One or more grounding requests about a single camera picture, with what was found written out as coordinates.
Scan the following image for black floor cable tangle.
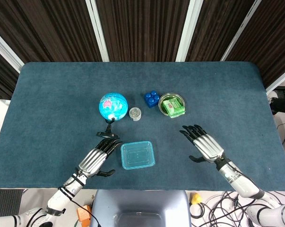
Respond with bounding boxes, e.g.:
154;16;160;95
190;190;285;227

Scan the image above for dark grey floor mat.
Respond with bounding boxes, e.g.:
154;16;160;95
0;188;24;213

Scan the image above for green wet wipes pack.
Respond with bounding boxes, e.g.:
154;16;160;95
162;98;186;118

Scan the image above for clear plastic container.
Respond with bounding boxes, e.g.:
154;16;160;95
120;141;156;170

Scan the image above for black equipment beside table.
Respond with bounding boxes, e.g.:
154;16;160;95
271;86;285;114

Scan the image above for blue toy building block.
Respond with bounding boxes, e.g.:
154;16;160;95
144;90;160;109

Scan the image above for small clear round jar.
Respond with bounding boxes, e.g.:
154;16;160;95
129;107;142;122

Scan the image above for round metal bowl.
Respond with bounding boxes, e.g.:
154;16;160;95
158;92;187;117

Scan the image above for grey robot torso base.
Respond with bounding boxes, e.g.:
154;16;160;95
89;189;192;227

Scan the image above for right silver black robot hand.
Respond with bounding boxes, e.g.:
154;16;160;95
179;124;225;164

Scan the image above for small globe on black stand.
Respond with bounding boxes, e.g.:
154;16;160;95
96;92;129;139

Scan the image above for orange floor object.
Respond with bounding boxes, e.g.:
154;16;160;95
77;205;92;227

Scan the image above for blue table cloth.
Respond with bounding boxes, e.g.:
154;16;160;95
0;61;285;192

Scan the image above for blue container lid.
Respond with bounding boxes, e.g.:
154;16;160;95
120;140;156;169

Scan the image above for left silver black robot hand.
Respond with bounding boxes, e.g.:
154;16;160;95
78;137;123;178

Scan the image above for yellow floor object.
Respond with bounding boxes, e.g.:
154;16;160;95
190;192;202;205

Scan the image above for white partition frame post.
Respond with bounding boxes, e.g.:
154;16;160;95
175;0;203;62
266;68;285;93
221;0;262;61
0;26;25;71
85;0;110;62

